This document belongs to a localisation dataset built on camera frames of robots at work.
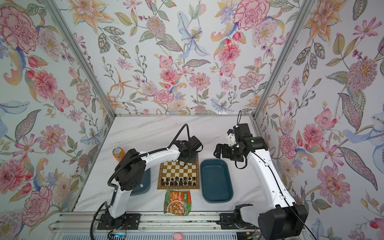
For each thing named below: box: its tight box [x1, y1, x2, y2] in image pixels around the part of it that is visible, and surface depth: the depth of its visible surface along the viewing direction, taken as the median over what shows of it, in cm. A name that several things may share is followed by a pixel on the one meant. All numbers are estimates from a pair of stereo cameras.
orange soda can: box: [112, 147, 126, 162], surface depth 90 cm
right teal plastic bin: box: [200, 159, 234, 204], surface depth 87 cm
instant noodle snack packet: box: [164, 189, 192, 216], surface depth 81 cm
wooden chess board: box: [157, 153, 200, 190], surface depth 88 cm
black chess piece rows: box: [160, 176, 197, 187], surface depth 87 cm
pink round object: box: [173, 232, 184, 240], surface depth 71 cm
